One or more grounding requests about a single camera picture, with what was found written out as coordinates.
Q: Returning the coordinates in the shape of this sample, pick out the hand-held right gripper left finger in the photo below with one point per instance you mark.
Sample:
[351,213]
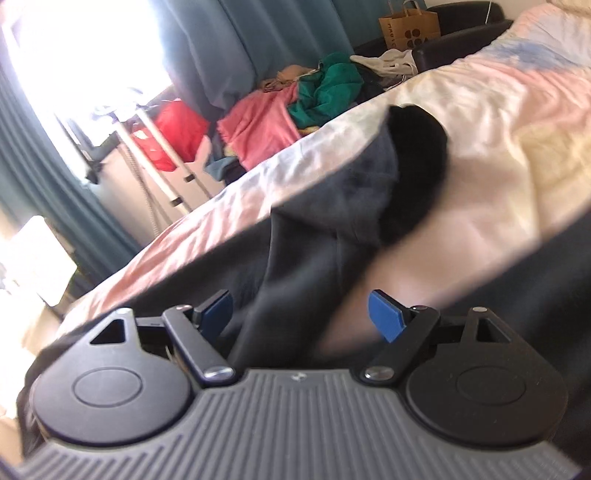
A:
[217,309]

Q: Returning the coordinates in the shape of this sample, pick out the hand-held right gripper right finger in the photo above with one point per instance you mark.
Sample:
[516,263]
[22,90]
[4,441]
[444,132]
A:
[385,318]

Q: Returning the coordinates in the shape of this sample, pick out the black pants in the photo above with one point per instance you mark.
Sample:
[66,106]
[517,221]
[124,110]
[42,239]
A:
[323,249]

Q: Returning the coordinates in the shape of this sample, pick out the garment steamer stand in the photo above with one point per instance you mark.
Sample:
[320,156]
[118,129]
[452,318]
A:
[175,201]

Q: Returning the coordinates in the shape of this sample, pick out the white plastic box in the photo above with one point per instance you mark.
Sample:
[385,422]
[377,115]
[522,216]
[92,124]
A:
[203,177]

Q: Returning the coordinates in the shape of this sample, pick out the dark blue cloth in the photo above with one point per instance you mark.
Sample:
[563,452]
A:
[221,166]

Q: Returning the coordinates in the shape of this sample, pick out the red cloth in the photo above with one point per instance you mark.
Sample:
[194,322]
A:
[178,129]

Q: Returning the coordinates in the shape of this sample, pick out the pink cloth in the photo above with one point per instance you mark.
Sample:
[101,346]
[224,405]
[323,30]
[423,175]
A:
[258,124]

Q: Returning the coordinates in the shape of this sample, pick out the teal curtain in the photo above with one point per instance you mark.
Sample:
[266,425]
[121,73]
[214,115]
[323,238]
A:
[258,37]
[51,194]

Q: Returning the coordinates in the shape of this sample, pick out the bed with tie-dye sheet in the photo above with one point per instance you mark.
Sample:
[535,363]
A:
[508,115]

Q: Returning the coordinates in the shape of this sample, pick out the green cloth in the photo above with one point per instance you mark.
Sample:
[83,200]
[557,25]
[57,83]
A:
[332,83]

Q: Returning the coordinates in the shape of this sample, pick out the tan cloth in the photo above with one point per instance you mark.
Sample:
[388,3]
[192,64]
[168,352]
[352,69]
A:
[286,76]

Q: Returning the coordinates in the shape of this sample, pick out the white cloth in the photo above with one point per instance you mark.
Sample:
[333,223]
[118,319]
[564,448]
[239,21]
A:
[392,62]

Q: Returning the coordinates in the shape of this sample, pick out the black sofa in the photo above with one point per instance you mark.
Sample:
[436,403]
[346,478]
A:
[452,46]

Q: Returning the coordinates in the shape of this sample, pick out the brown paper bag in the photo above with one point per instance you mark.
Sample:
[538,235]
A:
[411,27]

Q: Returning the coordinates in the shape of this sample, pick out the bright window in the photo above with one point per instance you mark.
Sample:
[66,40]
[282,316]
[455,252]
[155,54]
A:
[83,46]

